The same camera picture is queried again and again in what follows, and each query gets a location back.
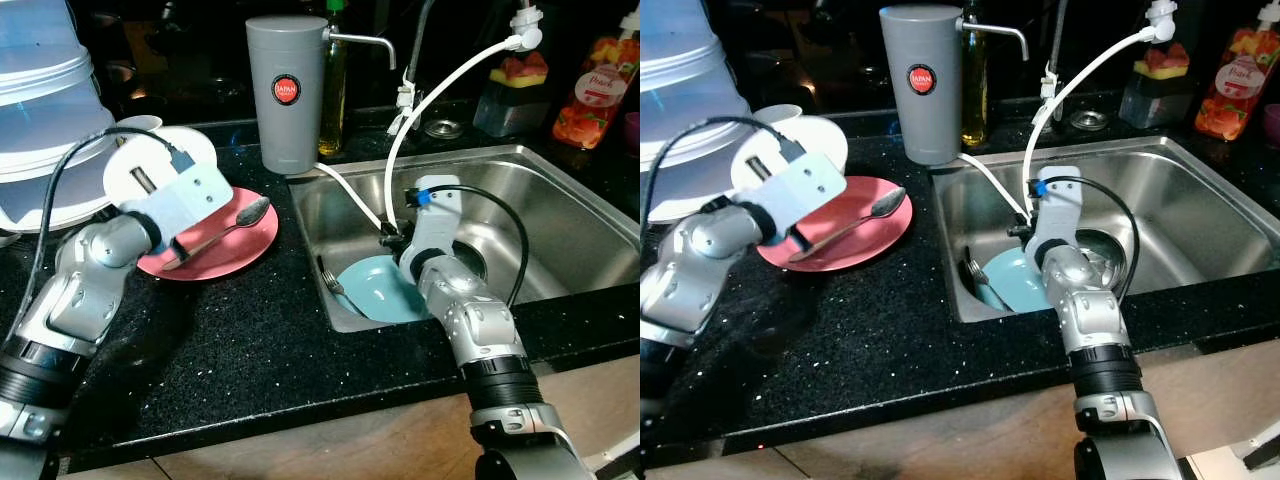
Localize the light blue plate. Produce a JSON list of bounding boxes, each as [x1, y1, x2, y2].
[[334, 255, 433, 324], [975, 247, 1053, 314]]

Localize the metal fork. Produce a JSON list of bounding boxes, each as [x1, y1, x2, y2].
[[963, 247, 991, 291], [316, 256, 348, 298]]

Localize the pink plate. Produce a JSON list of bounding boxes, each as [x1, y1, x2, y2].
[[136, 186, 280, 282], [757, 176, 914, 273]]

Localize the white bowl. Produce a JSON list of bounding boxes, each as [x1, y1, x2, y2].
[[102, 125, 220, 218], [728, 114, 850, 196]]

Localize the metal spoon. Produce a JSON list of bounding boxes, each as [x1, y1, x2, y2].
[[788, 186, 908, 264], [160, 196, 273, 271]]

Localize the chrome sink drain strainer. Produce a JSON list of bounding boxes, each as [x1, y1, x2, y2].
[[1088, 232, 1129, 291], [455, 248, 491, 283]]

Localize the stacked white plastic food covers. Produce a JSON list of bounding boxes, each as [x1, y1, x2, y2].
[[640, 0, 746, 226], [0, 0, 121, 233]]

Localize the oil bottle with green cap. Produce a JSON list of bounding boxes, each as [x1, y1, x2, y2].
[[318, 0, 349, 156], [958, 0, 989, 148]]

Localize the grey water filter canister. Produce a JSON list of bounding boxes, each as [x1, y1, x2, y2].
[[245, 15, 398, 176], [879, 4, 1030, 166]]

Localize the dark clear sponge holder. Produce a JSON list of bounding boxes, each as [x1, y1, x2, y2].
[[1117, 70, 1193, 129], [472, 80, 549, 139]]

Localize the stainless steel sink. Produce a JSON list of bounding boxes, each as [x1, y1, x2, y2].
[[930, 136, 1280, 324], [287, 145, 641, 334]]

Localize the orange dish soap pump bottle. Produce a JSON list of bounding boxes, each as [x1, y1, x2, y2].
[[552, 10, 641, 151], [1193, 0, 1280, 142]]

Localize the chrome faucet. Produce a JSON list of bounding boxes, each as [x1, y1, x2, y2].
[[1042, 0, 1071, 99], [404, 0, 439, 106]]

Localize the red and yellow sponge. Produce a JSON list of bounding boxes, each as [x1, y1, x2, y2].
[[490, 52, 549, 89], [1132, 42, 1191, 81]]

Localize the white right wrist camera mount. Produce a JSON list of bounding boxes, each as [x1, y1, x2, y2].
[[397, 175, 464, 273], [1025, 166, 1086, 263]]

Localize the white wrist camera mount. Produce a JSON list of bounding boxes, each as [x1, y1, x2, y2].
[[1025, 166, 1086, 263], [742, 152, 849, 241], [397, 175, 464, 273], [118, 160, 237, 251]]

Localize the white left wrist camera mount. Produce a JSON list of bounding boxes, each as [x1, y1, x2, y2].
[[742, 152, 849, 241], [118, 160, 237, 251]]

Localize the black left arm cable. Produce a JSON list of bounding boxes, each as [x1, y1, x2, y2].
[[18, 126, 197, 336], [645, 115, 809, 226]]

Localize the white hose clip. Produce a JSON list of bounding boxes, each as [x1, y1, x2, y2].
[[388, 80, 421, 136], [1033, 70, 1061, 126]]

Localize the white faucet hose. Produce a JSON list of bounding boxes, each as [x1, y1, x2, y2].
[[955, 0, 1179, 223], [315, 6, 544, 236]]

